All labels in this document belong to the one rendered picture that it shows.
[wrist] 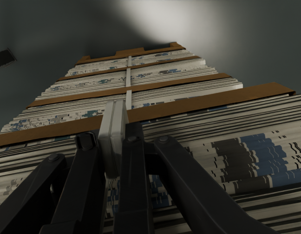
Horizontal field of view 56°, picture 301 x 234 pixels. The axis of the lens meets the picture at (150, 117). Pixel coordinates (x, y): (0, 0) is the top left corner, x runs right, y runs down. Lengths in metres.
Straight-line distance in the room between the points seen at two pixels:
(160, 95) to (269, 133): 0.25
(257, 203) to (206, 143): 0.07
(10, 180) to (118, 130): 0.11
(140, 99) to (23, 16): 0.83
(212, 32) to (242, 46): 0.14
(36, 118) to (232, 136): 0.33
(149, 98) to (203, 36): 0.76
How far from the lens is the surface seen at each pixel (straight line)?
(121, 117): 0.19
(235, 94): 0.32
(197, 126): 0.25
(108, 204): 0.19
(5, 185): 0.25
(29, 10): 1.20
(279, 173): 0.19
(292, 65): 1.35
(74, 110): 0.47
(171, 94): 0.45
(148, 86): 0.53
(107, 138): 0.17
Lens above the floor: 1.14
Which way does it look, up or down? 69 degrees down
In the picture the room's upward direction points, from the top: 169 degrees clockwise
